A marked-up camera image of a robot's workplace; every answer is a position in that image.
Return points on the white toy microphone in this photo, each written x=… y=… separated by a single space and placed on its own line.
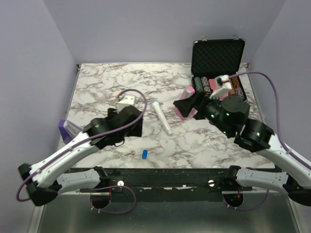
x=156 y=107

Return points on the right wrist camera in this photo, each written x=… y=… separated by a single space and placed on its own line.
x=223 y=87

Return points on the purple box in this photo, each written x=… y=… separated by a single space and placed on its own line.
x=68 y=130

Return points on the pink metronome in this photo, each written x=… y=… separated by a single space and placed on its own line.
x=187 y=93

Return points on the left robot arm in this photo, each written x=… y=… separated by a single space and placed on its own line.
x=47 y=179

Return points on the black poker chip case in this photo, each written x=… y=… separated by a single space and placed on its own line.
x=212 y=58

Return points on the pink card stack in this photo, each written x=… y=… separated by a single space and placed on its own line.
x=213 y=84

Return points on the black mounting rail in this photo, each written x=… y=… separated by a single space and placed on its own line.
x=150 y=184

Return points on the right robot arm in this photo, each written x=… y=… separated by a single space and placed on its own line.
x=230 y=116

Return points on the blue key tag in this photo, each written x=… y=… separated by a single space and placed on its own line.
x=144 y=154

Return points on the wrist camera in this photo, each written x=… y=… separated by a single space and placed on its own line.
x=223 y=87
x=126 y=100

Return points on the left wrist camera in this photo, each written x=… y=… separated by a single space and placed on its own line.
x=126 y=100

